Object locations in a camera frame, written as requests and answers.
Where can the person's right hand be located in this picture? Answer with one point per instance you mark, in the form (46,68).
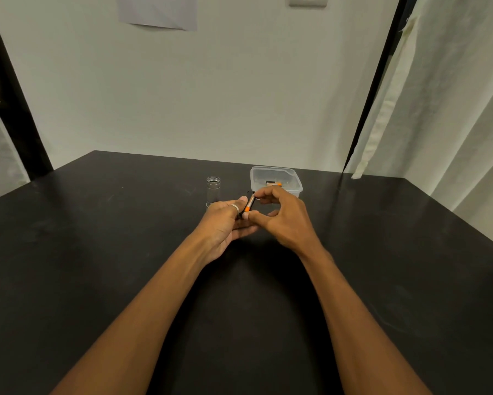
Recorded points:
(289,222)

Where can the person's left hand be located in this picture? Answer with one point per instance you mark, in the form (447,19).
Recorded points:
(217,226)

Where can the person's right thumb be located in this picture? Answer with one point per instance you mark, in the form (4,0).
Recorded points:
(258,216)

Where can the person's left thumb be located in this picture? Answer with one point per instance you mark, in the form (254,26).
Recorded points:
(236,206)

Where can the orange and black battery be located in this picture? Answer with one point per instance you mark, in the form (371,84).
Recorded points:
(249,202)
(273,184)

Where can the person's right forearm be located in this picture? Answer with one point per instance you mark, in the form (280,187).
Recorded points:
(349,320)

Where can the person's left forearm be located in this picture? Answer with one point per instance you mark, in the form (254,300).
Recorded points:
(147,320)

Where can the clear cylindrical flashlight part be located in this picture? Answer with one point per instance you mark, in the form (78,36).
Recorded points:
(213,189)

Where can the clear plastic container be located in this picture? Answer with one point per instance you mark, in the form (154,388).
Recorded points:
(287,180)

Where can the white curtain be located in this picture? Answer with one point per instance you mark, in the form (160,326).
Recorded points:
(448,98)

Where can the white wall switch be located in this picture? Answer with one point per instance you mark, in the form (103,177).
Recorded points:
(307,0)

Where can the black frame post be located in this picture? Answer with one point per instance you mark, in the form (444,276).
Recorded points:
(12,98)

